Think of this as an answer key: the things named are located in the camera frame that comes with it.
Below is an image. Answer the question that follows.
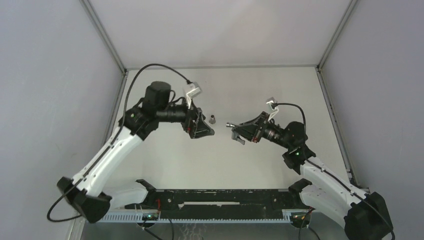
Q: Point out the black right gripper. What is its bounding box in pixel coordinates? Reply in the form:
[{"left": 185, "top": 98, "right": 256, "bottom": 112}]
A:
[{"left": 232, "top": 111, "right": 292, "bottom": 151}]

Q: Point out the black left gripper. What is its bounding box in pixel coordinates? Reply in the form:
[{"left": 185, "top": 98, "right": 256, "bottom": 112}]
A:
[{"left": 157, "top": 95, "right": 215, "bottom": 140}]

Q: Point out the threaded metal pipe fitting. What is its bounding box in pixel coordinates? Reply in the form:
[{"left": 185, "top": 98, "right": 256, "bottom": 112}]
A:
[{"left": 208, "top": 114, "right": 216, "bottom": 125}]

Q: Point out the chrome water faucet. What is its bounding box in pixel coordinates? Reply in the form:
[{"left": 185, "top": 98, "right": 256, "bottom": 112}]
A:
[{"left": 225, "top": 122, "right": 246, "bottom": 145}]

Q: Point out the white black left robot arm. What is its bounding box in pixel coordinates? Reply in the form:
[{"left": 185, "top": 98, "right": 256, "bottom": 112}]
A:
[{"left": 56, "top": 81, "right": 215, "bottom": 223}]

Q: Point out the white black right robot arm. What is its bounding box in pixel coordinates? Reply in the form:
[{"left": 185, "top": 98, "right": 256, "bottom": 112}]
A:
[{"left": 226, "top": 111, "right": 396, "bottom": 240}]

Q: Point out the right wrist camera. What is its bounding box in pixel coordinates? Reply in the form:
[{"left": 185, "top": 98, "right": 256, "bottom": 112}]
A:
[{"left": 266, "top": 97, "right": 279, "bottom": 122}]

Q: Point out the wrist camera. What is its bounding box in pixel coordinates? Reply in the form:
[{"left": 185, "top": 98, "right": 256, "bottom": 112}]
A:
[
  {"left": 266, "top": 97, "right": 279, "bottom": 122},
  {"left": 182, "top": 82, "right": 203, "bottom": 109}
]

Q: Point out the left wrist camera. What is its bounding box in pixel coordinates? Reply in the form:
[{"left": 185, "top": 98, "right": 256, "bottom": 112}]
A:
[{"left": 182, "top": 82, "right": 203, "bottom": 109}]

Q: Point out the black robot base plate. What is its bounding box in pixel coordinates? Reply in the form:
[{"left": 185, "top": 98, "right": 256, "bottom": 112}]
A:
[{"left": 124, "top": 189, "right": 310, "bottom": 219}]

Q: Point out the white slotted cable duct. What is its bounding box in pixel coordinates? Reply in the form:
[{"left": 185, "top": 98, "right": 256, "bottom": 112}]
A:
[{"left": 97, "top": 212, "right": 293, "bottom": 224}]

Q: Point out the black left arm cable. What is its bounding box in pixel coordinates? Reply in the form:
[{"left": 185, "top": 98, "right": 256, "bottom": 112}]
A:
[{"left": 46, "top": 63, "right": 193, "bottom": 223}]

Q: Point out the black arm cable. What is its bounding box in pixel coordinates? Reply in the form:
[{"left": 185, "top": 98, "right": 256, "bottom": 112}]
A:
[
  {"left": 273, "top": 102, "right": 396, "bottom": 240},
  {"left": 46, "top": 63, "right": 193, "bottom": 223}
]

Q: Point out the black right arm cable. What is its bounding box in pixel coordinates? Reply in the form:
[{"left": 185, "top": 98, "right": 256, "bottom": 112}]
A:
[{"left": 273, "top": 102, "right": 396, "bottom": 240}]

